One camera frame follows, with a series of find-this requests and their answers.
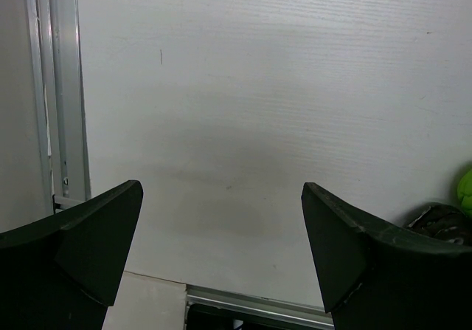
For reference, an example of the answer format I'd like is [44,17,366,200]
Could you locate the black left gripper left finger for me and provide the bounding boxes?
[1,180,143,329]

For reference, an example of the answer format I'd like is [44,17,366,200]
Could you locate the left aluminium frame rail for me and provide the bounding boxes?
[27,0,91,214]

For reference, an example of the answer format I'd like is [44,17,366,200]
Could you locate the dark purple fake fruit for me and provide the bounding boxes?
[404,204,471,246]

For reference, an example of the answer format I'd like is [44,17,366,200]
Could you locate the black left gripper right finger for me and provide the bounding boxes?
[302,182,471,329]

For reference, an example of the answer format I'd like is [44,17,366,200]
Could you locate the aluminium frame rail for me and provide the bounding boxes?
[27,0,91,214]
[187,285,335,329]

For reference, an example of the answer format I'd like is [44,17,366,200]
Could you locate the green fake fruit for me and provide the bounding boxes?
[453,161,472,219]

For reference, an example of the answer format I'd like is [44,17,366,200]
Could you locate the front aluminium frame rail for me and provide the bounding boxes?
[187,285,335,329]

